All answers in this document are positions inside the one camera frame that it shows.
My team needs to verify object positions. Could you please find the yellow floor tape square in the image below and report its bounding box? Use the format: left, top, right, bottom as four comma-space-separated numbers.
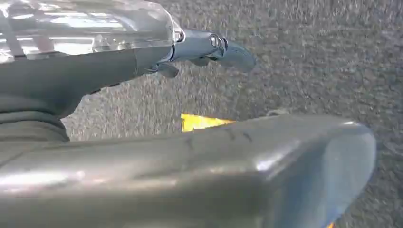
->
181, 113, 236, 133

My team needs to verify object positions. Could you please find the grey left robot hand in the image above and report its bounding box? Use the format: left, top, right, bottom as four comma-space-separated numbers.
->
0, 29, 377, 228

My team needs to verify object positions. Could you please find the clear glossy plastic piece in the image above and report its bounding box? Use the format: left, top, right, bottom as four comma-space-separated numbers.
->
0, 0, 186, 64

